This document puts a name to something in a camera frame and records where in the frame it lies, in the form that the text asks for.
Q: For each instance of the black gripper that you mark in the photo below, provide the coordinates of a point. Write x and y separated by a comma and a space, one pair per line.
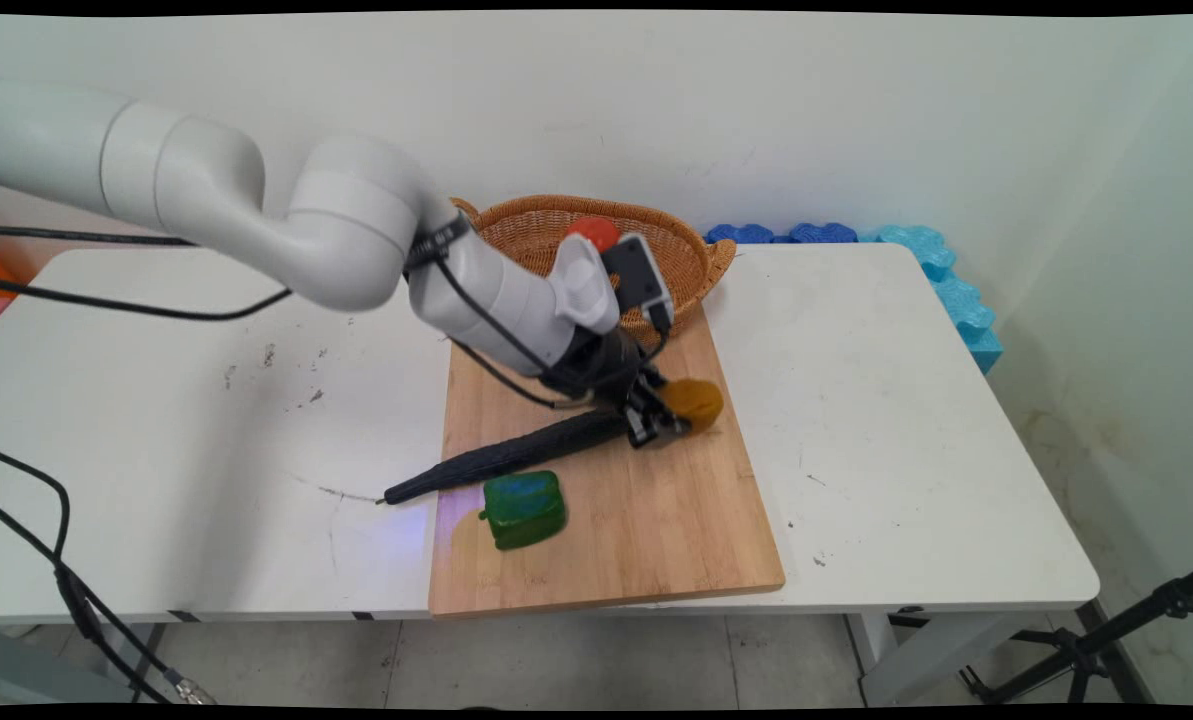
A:
606, 365

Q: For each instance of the yellow-brown toy potato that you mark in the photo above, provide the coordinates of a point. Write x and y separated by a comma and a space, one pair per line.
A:
698, 402

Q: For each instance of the dark green toy cucumber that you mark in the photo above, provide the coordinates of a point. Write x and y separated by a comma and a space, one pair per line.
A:
516, 455

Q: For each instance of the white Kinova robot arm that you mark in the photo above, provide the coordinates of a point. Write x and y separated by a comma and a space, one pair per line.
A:
346, 230

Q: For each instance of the wooden cutting board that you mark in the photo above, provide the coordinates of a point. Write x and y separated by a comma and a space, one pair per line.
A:
656, 520

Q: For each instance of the woven wicker basket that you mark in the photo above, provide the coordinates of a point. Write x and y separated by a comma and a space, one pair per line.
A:
686, 255

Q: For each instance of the green toy bell pepper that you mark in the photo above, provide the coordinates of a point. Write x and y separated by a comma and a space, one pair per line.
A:
524, 508

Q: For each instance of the red toy tomato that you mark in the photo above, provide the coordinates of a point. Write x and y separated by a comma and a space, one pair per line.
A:
596, 230

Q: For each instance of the dark blue foam mat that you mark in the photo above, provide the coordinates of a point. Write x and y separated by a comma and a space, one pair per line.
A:
741, 233
824, 232

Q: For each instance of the light blue foam mat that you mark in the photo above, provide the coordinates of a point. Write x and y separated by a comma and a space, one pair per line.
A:
956, 290

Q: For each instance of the white table leg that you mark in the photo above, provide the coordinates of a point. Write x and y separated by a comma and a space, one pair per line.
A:
916, 650
141, 650

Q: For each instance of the black tripod stand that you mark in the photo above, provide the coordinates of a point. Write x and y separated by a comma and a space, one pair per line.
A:
1086, 650

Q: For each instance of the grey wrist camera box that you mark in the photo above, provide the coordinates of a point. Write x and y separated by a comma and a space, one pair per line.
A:
639, 275

